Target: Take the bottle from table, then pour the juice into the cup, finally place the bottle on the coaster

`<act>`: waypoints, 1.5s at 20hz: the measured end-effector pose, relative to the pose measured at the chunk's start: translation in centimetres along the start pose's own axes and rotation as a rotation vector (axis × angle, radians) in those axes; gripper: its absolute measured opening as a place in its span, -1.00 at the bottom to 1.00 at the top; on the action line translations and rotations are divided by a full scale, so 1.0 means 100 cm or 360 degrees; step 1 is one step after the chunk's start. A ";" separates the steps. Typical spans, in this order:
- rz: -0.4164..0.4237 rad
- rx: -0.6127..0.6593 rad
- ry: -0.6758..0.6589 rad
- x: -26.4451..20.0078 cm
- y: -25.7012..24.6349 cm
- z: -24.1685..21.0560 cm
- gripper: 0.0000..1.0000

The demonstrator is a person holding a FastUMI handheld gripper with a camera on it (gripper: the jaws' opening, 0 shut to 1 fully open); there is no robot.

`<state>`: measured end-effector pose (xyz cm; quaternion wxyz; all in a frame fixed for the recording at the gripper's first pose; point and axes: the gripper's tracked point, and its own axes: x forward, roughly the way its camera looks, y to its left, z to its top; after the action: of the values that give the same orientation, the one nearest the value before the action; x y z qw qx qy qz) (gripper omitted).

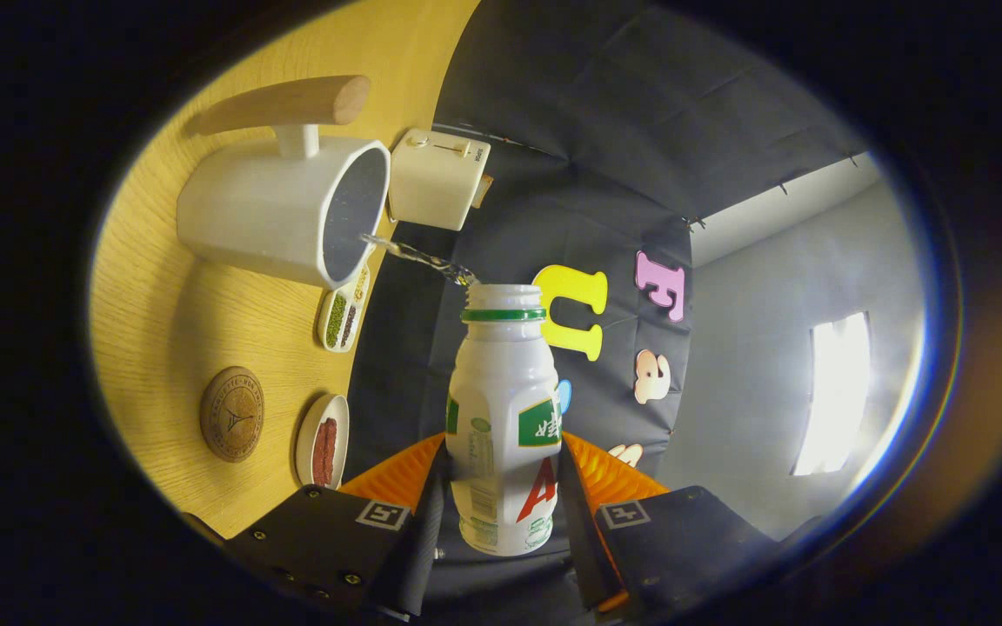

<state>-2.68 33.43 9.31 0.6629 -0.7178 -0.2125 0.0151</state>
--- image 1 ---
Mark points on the ceiling light panel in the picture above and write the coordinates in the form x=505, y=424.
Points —
x=836, y=391

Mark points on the clear juice stream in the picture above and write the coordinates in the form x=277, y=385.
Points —
x=418, y=256

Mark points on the white juice bottle green label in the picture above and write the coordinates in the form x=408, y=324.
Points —
x=501, y=382

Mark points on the black backdrop cloth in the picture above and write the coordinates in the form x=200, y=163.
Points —
x=597, y=104

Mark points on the bread slice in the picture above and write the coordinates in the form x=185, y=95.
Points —
x=484, y=189

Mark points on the round cork coaster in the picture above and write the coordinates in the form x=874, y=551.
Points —
x=231, y=414

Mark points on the cream toaster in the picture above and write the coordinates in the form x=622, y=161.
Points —
x=436, y=183

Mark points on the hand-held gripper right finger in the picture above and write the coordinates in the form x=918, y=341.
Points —
x=584, y=548

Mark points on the wooden table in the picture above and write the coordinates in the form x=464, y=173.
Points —
x=162, y=330

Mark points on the red meat slice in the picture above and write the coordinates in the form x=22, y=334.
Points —
x=331, y=448
x=319, y=452

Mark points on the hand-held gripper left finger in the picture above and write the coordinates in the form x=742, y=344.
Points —
x=423, y=543

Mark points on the white round plate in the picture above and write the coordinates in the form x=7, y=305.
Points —
x=304, y=443

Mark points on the white divided dish with beans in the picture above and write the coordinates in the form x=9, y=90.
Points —
x=336, y=322

